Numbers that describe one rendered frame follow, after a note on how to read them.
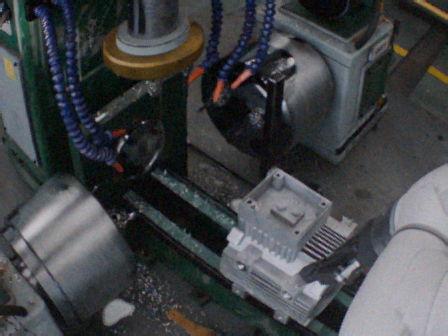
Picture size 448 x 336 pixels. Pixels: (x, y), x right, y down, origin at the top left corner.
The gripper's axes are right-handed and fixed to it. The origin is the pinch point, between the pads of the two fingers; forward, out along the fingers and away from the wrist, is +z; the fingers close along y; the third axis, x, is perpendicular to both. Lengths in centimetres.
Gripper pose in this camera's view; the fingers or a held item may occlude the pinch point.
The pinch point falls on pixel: (316, 271)
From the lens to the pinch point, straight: 92.1
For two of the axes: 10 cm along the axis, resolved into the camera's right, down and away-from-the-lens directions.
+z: -4.0, 3.4, 8.5
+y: -6.6, 5.4, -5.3
